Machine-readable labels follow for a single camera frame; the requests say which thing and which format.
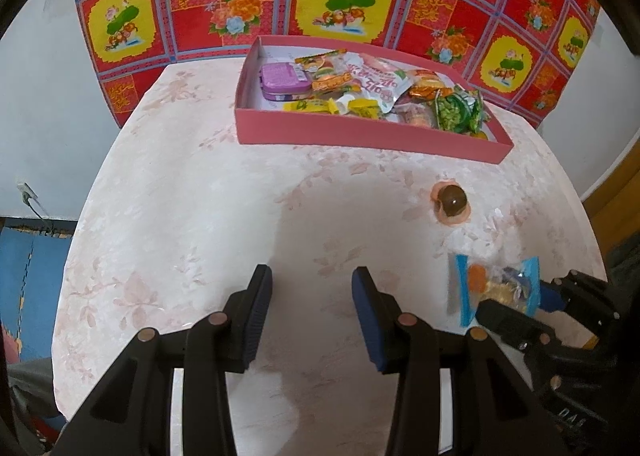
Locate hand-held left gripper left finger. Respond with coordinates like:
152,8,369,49
50,263,274,456

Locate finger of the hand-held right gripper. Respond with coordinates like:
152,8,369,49
475,298,557,354
537,270,623,324

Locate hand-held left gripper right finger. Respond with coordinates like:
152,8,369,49
351,266,571,456

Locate blue-edged clear candy packet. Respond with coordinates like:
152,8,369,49
446,252,542,327

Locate pink cardboard box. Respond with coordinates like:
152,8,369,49
234,34,515,164

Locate green pea packet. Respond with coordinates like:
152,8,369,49
435,90,473,131
462,90,485,134

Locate pink orange snack packet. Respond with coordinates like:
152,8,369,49
395,103,436,129

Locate white pink jelly pouch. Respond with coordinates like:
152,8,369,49
345,53,418,117

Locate orange label gummy packet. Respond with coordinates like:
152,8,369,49
295,50,353,94

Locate purple tin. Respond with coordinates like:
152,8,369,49
259,62,313,101

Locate wooden door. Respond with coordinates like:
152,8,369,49
582,136,640,257

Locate blue foam mat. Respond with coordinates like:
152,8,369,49
0,226,76,362

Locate person's grey pants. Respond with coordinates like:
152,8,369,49
7,358,66,437

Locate wall socket with cable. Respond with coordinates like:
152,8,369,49
15,182,47,217

